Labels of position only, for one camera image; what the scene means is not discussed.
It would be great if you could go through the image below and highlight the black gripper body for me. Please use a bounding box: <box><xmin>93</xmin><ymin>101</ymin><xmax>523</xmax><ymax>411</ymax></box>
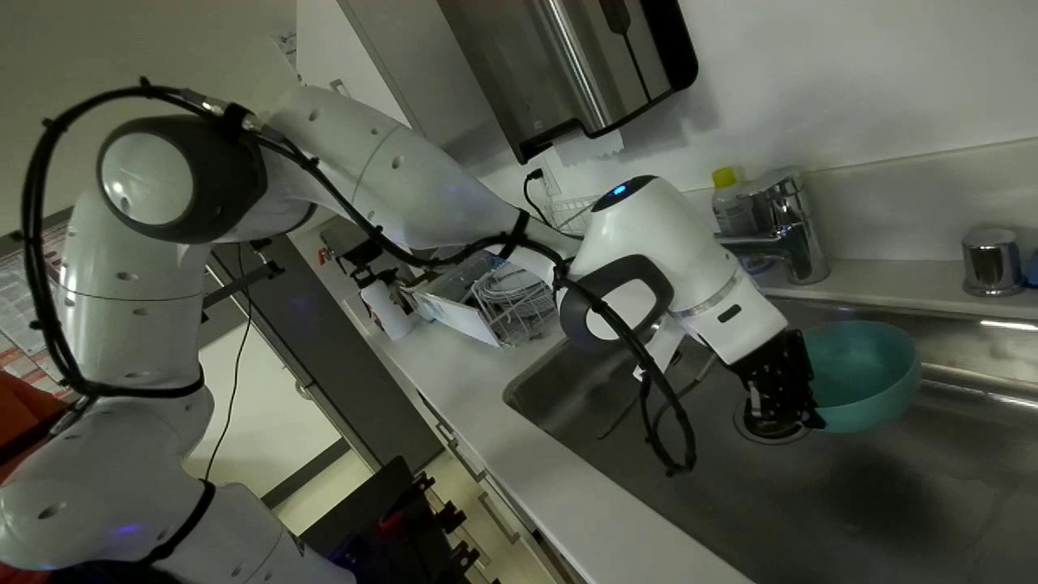
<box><xmin>727</xmin><ymin>327</ymin><xmax>820</xmax><ymax>410</ymax></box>

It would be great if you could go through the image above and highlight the light blue bowl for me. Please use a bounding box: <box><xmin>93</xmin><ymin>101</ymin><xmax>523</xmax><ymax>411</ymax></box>
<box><xmin>805</xmin><ymin>318</ymin><xmax>924</xmax><ymax>437</ymax></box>

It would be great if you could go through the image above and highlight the round sink drain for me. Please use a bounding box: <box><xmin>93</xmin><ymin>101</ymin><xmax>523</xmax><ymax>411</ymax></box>
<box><xmin>731</xmin><ymin>395</ymin><xmax>811</xmax><ymax>446</ymax></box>

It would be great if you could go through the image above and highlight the stainless steel sink basin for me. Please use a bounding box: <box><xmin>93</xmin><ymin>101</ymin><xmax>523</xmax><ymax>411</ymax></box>
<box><xmin>499</xmin><ymin>297</ymin><xmax>1038</xmax><ymax>584</ymax></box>

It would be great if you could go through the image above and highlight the chrome sink faucet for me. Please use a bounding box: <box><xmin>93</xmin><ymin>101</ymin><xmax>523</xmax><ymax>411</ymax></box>
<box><xmin>717</xmin><ymin>172</ymin><xmax>835</xmax><ymax>291</ymax></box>

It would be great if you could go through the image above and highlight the soap bottle yellow cap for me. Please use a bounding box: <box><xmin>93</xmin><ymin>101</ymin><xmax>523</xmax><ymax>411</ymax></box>
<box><xmin>707</xmin><ymin>163</ymin><xmax>763</xmax><ymax>242</ymax></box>

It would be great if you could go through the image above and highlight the chrome cup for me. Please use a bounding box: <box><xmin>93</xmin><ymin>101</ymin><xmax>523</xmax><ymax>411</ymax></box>
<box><xmin>961</xmin><ymin>220</ymin><xmax>1029</xmax><ymax>303</ymax></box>

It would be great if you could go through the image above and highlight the white paper card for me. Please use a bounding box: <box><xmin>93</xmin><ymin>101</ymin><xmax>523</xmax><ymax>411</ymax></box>
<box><xmin>411</xmin><ymin>289</ymin><xmax>505</xmax><ymax>350</ymax></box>

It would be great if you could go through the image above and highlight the steel paper towel dispenser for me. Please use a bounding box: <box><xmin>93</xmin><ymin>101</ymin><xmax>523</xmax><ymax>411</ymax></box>
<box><xmin>436</xmin><ymin>0</ymin><xmax>699</xmax><ymax>166</ymax></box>

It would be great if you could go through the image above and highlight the dark cabinet panel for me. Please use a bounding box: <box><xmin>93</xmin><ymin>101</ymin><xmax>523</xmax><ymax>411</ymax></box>
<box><xmin>209</xmin><ymin>235</ymin><xmax>449</xmax><ymax>477</ymax></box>

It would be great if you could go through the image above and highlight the red object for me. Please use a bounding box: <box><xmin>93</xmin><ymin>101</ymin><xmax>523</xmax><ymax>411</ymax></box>
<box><xmin>0</xmin><ymin>365</ymin><xmax>70</xmax><ymax>485</ymax></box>

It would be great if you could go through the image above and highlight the white wire dish rack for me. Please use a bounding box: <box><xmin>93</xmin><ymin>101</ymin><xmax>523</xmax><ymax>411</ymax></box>
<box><xmin>461</xmin><ymin>256</ymin><xmax>560</xmax><ymax>350</ymax></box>

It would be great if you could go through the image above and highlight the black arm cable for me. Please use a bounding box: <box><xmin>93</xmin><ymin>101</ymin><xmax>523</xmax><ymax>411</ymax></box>
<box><xmin>17</xmin><ymin>74</ymin><xmax>699</xmax><ymax>482</ymax></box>

